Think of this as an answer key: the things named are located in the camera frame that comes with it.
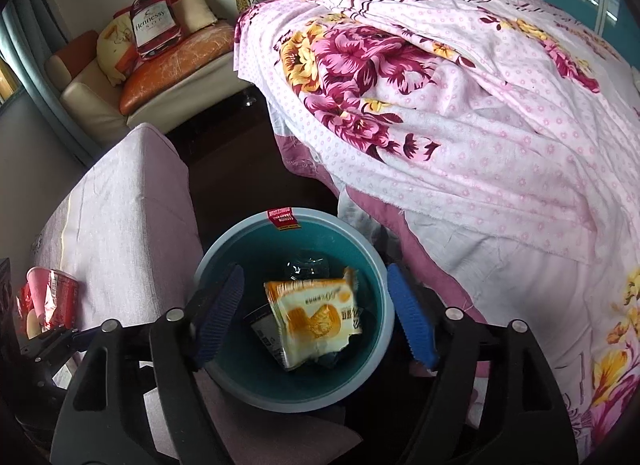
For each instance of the red foil wrapper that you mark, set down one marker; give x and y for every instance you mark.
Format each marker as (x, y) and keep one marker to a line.
(22, 297)

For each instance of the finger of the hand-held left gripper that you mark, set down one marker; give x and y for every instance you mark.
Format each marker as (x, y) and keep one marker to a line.
(55, 347)

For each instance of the clear plastic bottle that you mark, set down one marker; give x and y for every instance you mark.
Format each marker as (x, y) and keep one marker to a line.
(306, 265)

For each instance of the teal plastic trash bin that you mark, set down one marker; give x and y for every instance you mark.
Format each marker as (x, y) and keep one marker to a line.
(260, 385)

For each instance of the beige pillow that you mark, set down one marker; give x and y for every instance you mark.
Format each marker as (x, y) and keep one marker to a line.
(197, 12)

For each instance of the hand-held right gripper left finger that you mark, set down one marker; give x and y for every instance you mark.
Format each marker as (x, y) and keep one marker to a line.
(220, 315)

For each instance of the yellow white snack wrapper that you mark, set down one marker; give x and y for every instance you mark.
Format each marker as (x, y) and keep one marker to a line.
(305, 315)

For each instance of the orange seat cushion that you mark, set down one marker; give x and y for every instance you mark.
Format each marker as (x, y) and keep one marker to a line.
(170, 70)

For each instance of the red bottle-shaped pillow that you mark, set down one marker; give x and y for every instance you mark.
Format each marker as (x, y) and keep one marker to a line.
(155, 25)

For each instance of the mauve bed sheet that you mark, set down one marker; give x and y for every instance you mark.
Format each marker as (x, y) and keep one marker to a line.
(435, 265)

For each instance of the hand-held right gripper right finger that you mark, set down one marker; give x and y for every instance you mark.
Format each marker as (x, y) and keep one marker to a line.
(407, 320)

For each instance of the pink floral blanket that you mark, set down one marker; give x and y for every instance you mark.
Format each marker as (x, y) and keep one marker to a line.
(450, 120)

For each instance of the small white round cup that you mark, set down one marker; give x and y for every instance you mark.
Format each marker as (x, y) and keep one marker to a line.
(33, 326)

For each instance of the cream leather sofa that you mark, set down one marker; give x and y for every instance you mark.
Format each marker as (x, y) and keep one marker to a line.
(85, 95)

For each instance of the yellow printed pillow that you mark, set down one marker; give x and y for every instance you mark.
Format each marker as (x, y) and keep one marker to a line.
(112, 45)

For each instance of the red snack wrapper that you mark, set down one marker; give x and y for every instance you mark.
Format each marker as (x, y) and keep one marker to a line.
(50, 295)

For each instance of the grey-blue curtain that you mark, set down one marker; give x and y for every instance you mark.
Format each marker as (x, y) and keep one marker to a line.
(45, 110)

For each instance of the lilac tablecloth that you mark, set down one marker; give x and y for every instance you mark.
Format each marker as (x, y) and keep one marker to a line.
(120, 225)

